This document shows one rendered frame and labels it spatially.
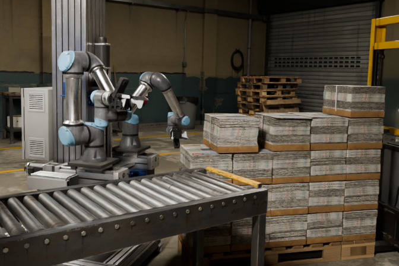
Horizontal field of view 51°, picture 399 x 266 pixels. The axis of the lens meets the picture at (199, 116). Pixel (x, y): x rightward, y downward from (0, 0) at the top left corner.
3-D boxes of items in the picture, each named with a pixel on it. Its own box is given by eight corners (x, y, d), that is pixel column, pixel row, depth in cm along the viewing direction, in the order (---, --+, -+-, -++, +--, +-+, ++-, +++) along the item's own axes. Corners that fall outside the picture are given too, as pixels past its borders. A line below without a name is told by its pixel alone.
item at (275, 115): (254, 113, 321) (254, 111, 320) (288, 113, 328) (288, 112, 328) (274, 119, 285) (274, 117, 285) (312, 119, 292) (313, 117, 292)
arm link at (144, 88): (115, 124, 298) (156, 68, 319) (104, 122, 308) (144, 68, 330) (126, 135, 305) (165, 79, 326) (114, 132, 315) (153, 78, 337)
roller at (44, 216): (33, 203, 190) (32, 193, 190) (68, 238, 153) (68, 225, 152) (21, 206, 187) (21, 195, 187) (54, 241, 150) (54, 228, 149)
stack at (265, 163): (176, 252, 319) (179, 143, 311) (314, 240, 349) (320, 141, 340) (188, 276, 282) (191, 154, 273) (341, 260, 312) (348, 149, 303)
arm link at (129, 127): (128, 135, 292) (128, 115, 290) (117, 132, 301) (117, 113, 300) (142, 133, 300) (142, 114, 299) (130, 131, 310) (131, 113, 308)
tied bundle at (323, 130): (286, 142, 333) (287, 113, 330) (319, 141, 340) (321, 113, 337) (310, 151, 296) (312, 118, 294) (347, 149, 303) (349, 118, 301)
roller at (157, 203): (124, 189, 217) (124, 180, 217) (174, 215, 179) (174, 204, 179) (116, 190, 214) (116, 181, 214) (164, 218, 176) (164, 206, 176)
